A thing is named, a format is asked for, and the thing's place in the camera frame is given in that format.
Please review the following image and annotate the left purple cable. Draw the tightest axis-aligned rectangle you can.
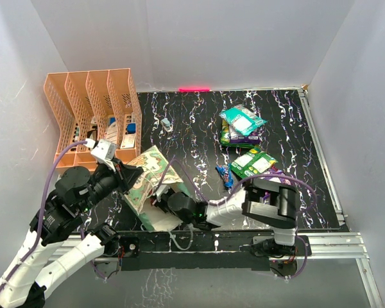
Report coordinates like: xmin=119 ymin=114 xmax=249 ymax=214
xmin=0 ymin=140 xmax=89 ymax=302

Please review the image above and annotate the teal white candy bag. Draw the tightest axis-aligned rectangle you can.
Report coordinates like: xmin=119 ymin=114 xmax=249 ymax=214
xmin=219 ymin=105 xmax=266 ymax=137

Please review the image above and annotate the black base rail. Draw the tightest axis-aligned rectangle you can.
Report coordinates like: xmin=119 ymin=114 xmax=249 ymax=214
xmin=115 ymin=229 xmax=296 ymax=273

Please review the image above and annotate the purple Fox's candy bag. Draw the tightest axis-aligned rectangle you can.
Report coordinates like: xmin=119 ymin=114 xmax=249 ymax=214
xmin=229 ymin=128 xmax=261 ymax=144

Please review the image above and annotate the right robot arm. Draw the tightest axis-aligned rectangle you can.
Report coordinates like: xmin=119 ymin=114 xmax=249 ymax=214
xmin=151 ymin=178 xmax=298 ymax=258

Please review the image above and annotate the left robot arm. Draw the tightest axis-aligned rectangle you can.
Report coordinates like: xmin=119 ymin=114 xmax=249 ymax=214
xmin=0 ymin=158 xmax=144 ymax=307

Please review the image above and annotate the orange green Fox's bag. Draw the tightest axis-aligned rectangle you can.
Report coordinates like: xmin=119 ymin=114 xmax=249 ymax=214
xmin=230 ymin=146 xmax=277 ymax=178

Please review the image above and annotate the orange plastic file organizer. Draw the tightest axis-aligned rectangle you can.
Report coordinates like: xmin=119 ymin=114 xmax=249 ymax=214
xmin=44 ymin=68 xmax=142 ymax=173

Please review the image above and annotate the white lotion bottle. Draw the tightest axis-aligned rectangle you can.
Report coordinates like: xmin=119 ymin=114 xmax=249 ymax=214
xmin=105 ymin=117 xmax=118 ymax=144

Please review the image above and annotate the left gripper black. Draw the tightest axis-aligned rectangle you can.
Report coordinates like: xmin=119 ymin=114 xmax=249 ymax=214
xmin=78 ymin=155 xmax=144 ymax=212

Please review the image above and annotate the green illustrated paper bag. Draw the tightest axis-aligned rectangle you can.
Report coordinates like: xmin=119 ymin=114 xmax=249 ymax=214
xmin=124 ymin=146 xmax=189 ymax=234

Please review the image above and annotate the small blue candy wrapper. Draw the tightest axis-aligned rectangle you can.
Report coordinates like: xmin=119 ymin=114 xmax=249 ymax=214
xmin=216 ymin=164 xmax=234 ymax=190

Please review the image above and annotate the pink tape strip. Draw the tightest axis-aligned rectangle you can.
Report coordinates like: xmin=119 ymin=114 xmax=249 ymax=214
xmin=178 ymin=87 xmax=210 ymax=92

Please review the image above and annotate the green Fox's candy bag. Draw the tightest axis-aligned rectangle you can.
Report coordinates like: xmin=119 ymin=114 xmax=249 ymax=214
xmin=221 ymin=142 xmax=255 ymax=148

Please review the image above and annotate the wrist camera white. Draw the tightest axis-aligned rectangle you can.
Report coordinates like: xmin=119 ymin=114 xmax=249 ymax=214
xmin=155 ymin=185 xmax=169 ymax=196
xmin=85 ymin=139 xmax=117 ymax=171

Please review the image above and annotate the white card box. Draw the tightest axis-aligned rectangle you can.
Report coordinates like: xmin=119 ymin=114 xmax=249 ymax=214
xmin=120 ymin=133 xmax=136 ymax=150

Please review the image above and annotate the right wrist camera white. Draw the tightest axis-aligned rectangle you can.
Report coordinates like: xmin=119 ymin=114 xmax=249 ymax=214
xmin=155 ymin=185 xmax=169 ymax=196

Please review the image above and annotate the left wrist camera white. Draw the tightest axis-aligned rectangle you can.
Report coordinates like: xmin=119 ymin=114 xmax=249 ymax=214
xmin=85 ymin=139 xmax=117 ymax=171

